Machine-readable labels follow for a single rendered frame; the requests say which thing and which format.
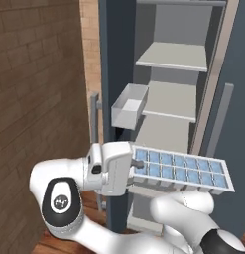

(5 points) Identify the dark grey freezer door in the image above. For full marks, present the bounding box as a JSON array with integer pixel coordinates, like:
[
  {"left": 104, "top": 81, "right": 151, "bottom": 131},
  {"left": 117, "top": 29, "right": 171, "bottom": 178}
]
[{"left": 98, "top": 0, "right": 139, "bottom": 234}]

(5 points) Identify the grey fridge cabinet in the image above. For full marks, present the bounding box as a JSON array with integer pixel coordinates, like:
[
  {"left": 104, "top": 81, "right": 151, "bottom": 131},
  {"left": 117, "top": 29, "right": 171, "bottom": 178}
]
[{"left": 127, "top": 0, "right": 241, "bottom": 236}]

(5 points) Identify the grey freezer door handle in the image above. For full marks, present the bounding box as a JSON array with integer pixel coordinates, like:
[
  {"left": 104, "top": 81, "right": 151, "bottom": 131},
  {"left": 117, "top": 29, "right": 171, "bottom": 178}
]
[{"left": 89, "top": 91, "right": 104, "bottom": 212}]

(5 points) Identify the white ice cube tray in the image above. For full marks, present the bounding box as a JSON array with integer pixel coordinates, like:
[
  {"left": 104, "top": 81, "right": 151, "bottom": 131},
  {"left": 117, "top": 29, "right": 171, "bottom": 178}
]
[{"left": 128, "top": 145, "right": 236, "bottom": 196}]

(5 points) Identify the dark grey fridge door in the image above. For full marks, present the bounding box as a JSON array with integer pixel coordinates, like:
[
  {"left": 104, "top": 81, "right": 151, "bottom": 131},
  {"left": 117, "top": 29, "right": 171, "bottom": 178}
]
[{"left": 198, "top": 0, "right": 245, "bottom": 240}]

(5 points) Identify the grey fridge door handle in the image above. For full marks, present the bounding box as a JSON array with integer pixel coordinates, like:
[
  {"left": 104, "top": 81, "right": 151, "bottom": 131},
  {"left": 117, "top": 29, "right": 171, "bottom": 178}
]
[{"left": 205, "top": 82, "right": 235, "bottom": 159}]

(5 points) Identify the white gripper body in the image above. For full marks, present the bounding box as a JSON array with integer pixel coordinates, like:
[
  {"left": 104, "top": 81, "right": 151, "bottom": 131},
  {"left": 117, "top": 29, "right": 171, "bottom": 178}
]
[{"left": 100, "top": 141, "right": 135, "bottom": 197}]

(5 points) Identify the white door bin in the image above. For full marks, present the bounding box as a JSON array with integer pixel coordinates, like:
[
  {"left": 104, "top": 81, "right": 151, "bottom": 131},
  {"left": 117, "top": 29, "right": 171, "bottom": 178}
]
[{"left": 110, "top": 82, "right": 150, "bottom": 130}]

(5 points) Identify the white freezer shelf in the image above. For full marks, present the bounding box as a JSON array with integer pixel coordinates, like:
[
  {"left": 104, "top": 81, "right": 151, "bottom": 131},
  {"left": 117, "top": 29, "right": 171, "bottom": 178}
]
[
  {"left": 135, "top": 41, "right": 208, "bottom": 73},
  {"left": 136, "top": 0, "right": 227, "bottom": 8},
  {"left": 141, "top": 80, "right": 198, "bottom": 123}
]

